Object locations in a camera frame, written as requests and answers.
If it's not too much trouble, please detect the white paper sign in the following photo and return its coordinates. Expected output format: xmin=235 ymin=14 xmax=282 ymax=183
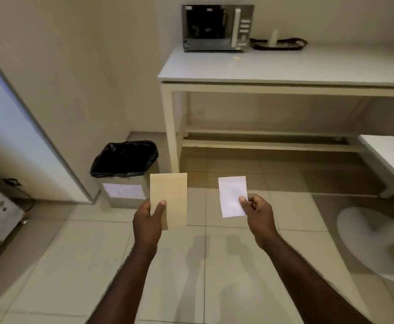
xmin=102 ymin=183 xmax=147 ymax=200

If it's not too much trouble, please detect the recycling bin with black bag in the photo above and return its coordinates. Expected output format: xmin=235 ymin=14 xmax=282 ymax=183
xmin=97 ymin=158 xmax=160 ymax=209

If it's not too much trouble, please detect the small white paper piece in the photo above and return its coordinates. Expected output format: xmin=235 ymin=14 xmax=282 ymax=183
xmin=218 ymin=175 xmax=249 ymax=219

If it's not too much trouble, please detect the white wooden table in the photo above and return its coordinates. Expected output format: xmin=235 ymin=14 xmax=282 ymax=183
xmin=157 ymin=43 xmax=394 ymax=174

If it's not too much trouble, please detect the white rounded object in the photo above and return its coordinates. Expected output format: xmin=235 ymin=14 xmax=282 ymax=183
xmin=337 ymin=198 xmax=394 ymax=284

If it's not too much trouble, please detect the silver microwave oven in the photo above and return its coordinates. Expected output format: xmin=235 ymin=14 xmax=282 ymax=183
xmin=182 ymin=4 xmax=255 ymax=53

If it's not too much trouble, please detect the person's right forearm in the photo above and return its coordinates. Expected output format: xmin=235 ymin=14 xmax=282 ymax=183
xmin=259 ymin=232 xmax=374 ymax=324

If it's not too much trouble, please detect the white partition panel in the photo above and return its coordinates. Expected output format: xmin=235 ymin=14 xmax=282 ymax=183
xmin=0 ymin=42 xmax=93 ymax=203

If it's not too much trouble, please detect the cream paper sheet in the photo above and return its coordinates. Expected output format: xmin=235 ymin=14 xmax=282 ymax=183
xmin=149 ymin=173 xmax=188 ymax=231

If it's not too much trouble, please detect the person's left forearm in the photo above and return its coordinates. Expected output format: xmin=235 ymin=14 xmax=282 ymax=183
xmin=87 ymin=244 xmax=159 ymax=324

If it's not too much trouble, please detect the black power cable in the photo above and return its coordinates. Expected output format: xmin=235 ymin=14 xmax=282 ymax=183
xmin=13 ymin=184 xmax=35 ymax=214

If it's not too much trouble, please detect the person's right hand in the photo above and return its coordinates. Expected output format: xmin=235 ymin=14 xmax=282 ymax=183
xmin=238 ymin=193 xmax=280 ymax=250

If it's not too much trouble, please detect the person's left hand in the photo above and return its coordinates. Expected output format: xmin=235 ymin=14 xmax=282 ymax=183
xmin=132 ymin=198 xmax=168 ymax=250

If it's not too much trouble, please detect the black wooden serving tray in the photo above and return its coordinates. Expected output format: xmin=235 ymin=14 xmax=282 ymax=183
xmin=249 ymin=37 xmax=308 ymax=51

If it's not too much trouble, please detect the white low table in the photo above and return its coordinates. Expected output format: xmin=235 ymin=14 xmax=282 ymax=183
xmin=357 ymin=134 xmax=394 ymax=199

